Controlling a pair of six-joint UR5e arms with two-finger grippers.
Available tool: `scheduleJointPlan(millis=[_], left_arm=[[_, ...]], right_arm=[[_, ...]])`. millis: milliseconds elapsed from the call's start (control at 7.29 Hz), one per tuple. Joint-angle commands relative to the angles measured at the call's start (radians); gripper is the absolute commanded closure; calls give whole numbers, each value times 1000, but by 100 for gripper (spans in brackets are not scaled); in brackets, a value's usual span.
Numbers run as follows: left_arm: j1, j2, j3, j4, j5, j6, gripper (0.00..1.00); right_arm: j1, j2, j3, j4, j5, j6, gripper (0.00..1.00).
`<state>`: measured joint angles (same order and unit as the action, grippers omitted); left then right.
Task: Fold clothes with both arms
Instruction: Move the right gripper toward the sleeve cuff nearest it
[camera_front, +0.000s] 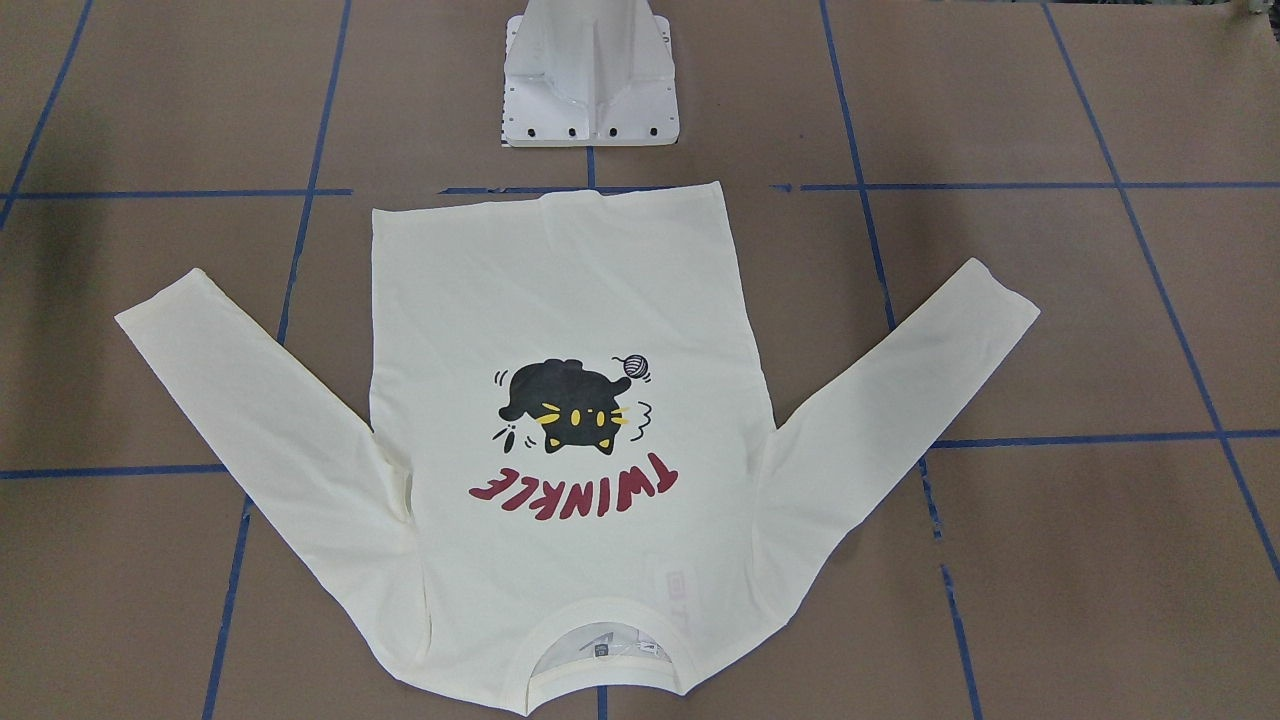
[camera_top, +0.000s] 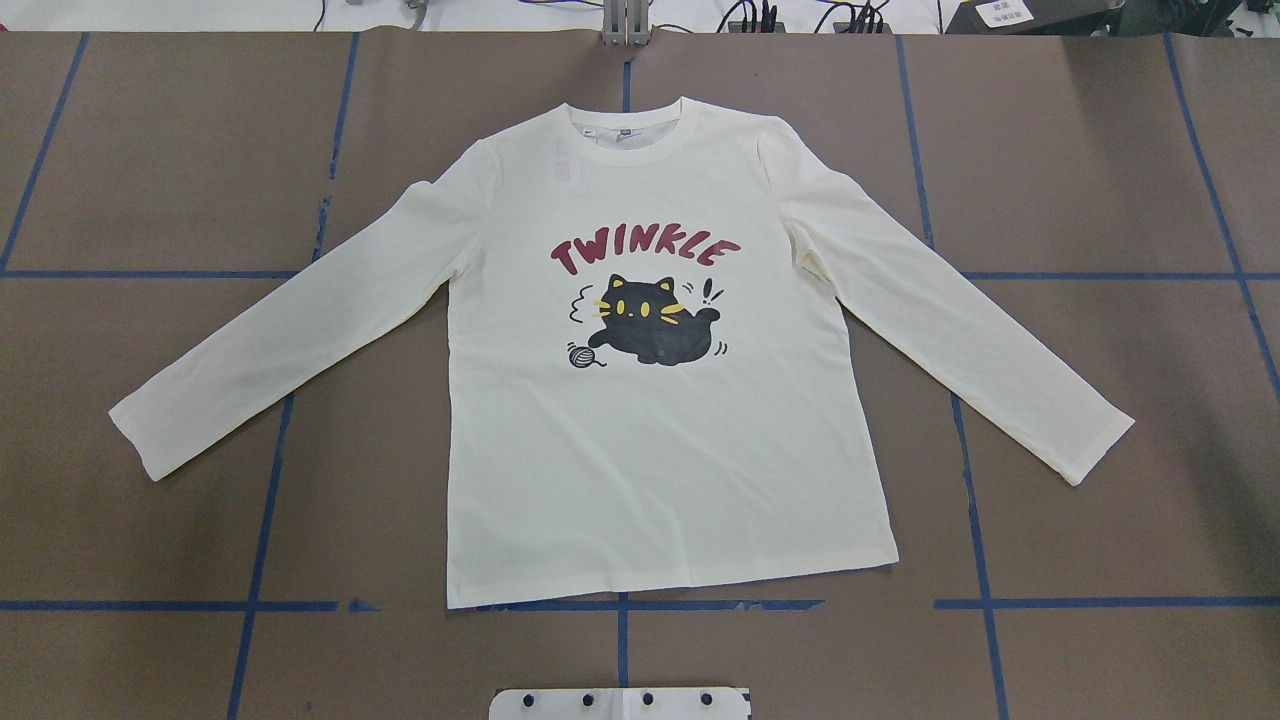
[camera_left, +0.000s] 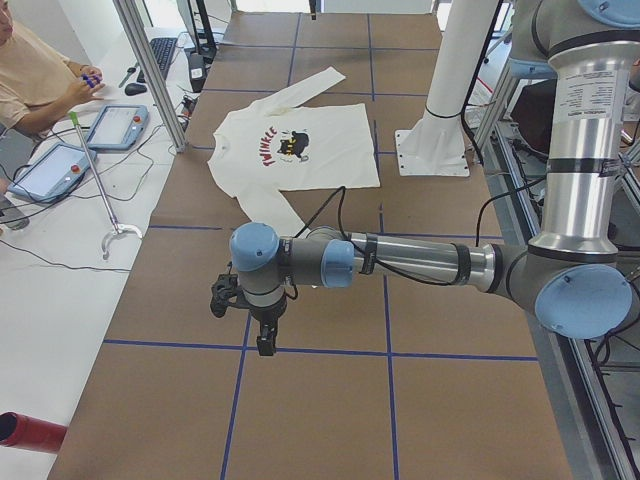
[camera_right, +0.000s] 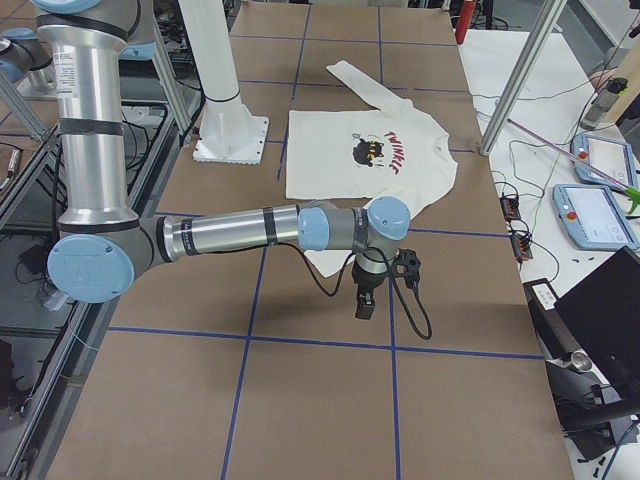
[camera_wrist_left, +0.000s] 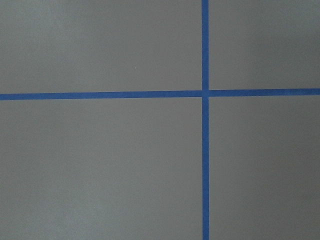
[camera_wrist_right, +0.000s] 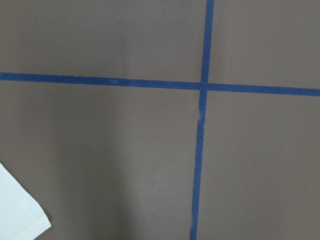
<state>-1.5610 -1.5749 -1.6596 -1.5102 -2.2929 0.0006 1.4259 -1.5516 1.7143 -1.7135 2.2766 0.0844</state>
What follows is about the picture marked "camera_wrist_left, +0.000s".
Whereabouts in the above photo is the blue tape line lengthwise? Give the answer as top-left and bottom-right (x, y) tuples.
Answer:
(201, 0), (210, 240)

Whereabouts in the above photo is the blue tape line crosswise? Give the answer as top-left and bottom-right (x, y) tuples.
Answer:
(0, 88), (320, 101)

